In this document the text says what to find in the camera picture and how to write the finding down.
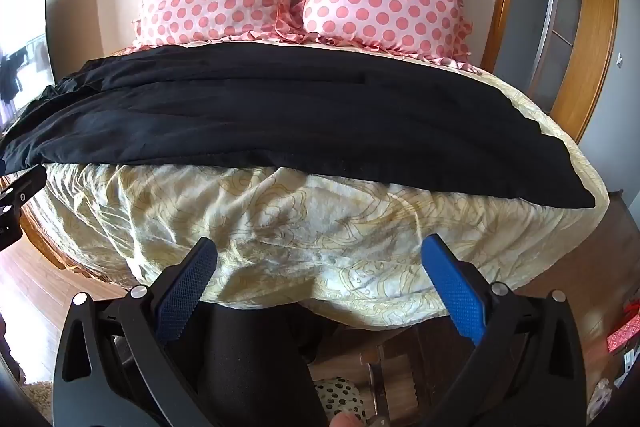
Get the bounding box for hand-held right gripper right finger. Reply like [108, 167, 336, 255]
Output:
[421, 234, 586, 427]

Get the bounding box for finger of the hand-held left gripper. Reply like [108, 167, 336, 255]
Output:
[0, 167, 47, 253]

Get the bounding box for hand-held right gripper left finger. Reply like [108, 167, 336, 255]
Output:
[52, 237, 219, 427]

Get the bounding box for black pants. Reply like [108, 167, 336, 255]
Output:
[0, 44, 598, 208]

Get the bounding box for person's black-clad leg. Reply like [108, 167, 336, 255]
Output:
[197, 299, 323, 427]

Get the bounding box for cream floral bedspread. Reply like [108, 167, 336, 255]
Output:
[42, 37, 611, 333]

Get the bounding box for window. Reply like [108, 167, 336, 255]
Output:
[0, 0, 56, 132]

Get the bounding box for polka-dot slipper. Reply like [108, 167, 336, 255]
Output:
[312, 377, 367, 427]

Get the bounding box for red patterned box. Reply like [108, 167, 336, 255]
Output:
[606, 309, 640, 354]

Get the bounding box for wooden bed frame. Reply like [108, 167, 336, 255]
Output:
[20, 202, 131, 283]

